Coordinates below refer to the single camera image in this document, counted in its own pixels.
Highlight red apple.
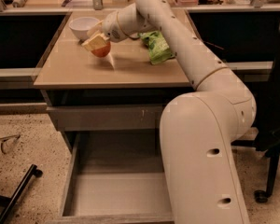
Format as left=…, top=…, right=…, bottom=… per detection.
left=91, top=43, right=111, bottom=58

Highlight green chip bag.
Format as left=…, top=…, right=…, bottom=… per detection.
left=138, top=31, right=174, bottom=65

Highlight black office chair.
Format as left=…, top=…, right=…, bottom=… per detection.
left=231, top=11, right=280, bottom=203

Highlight open middle drawer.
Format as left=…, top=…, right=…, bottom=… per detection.
left=46, top=129, right=175, bottom=224

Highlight black metal stand leg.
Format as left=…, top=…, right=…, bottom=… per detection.
left=0, top=164, right=43, bottom=224

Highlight white ceramic bowl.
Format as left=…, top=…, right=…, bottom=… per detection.
left=69, top=17, right=99, bottom=41

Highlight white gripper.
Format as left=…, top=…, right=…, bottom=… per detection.
left=82, top=4, right=155, bottom=51

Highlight closed top drawer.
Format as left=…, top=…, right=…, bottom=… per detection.
left=47, top=105, right=162, bottom=132

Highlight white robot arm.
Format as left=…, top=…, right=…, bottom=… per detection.
left=83, top=0, right=257, bottom=224

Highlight clear glasses on floor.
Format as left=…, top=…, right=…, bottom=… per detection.
left=0, top=134, right=21, bottom=154

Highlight grey drawer cabinet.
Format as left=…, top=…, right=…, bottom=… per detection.
left=33, top=8, right=209, bottom=224

